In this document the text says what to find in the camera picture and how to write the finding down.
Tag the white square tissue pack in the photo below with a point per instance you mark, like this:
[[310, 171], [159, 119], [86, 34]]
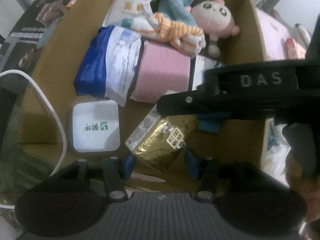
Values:
[[96, 126]]

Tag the pink wet wipes pack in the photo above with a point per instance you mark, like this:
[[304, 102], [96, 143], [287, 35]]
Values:
[[294, 50]]

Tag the pink printed play mat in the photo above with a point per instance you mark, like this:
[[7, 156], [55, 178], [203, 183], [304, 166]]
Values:
[[275, 32]]

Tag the teal cloth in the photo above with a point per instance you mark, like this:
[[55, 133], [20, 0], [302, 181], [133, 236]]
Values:
[[176, 10]]

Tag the white plastic shopping bag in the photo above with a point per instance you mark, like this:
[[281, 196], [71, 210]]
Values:
[[273, 161]]

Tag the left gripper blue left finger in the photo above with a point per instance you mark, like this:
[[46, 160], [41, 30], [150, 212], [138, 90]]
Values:
[[129, 165]]

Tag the blue white plastic package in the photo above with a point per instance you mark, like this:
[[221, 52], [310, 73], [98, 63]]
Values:
[[109, 65]]

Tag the pink bubble wrap pouch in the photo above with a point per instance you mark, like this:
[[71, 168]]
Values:
[[162, 68]]

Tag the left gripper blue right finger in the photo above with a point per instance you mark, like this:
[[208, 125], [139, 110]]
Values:
[[191, 161]]

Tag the brown cardboard box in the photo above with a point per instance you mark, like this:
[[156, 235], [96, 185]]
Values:
[[59, 63]]

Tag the pink white plush toy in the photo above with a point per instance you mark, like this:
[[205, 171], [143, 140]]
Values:
[[217, 21]]

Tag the orange striped knotted cloth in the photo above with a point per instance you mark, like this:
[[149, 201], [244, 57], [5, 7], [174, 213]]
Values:
[[187, 39]]

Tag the gold foil packet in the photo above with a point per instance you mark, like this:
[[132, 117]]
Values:
[[157, 140]]

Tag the blue white bandage box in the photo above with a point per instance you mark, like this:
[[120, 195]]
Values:
[[198, 67]]

